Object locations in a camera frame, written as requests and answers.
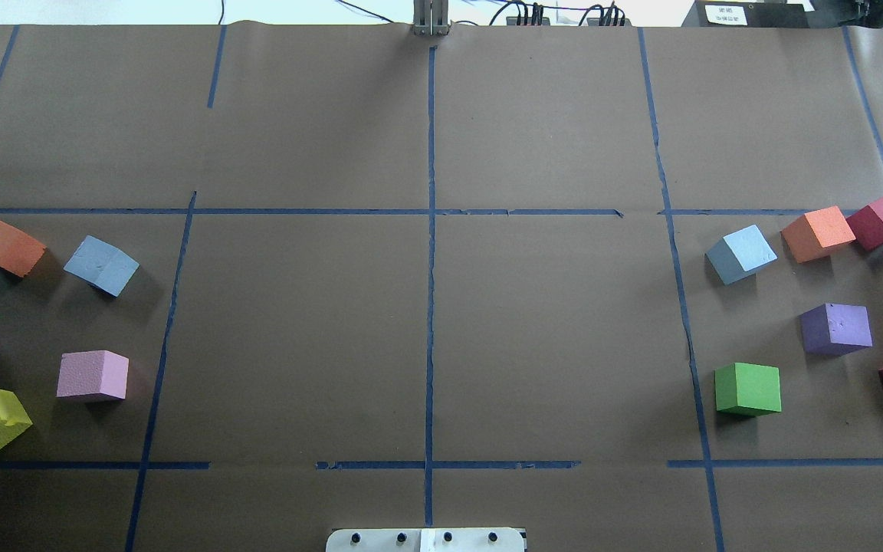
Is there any purple foam block right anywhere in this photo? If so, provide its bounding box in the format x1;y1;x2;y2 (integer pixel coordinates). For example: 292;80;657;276
798;303;873;357

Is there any orange foam block right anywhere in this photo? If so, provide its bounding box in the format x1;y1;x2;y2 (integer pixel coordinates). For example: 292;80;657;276
781;205;855;264

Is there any red foam block near orange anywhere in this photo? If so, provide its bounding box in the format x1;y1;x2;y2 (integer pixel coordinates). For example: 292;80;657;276
845;196;883;251

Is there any light blue foam block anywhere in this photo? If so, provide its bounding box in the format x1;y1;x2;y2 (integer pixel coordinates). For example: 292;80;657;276
705;225;778;285
64;235;140;297

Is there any pink foam block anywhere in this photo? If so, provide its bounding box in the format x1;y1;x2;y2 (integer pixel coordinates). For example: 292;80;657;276
55;350;130;403

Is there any aluminium frame post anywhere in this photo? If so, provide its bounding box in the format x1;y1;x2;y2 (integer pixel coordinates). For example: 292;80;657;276
412;0;451;36

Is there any green foam block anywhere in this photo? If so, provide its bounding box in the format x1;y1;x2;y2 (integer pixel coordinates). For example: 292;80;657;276
714;361;783;417

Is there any orange foam block left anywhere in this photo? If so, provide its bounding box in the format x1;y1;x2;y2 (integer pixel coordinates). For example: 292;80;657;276
0;220;47;278

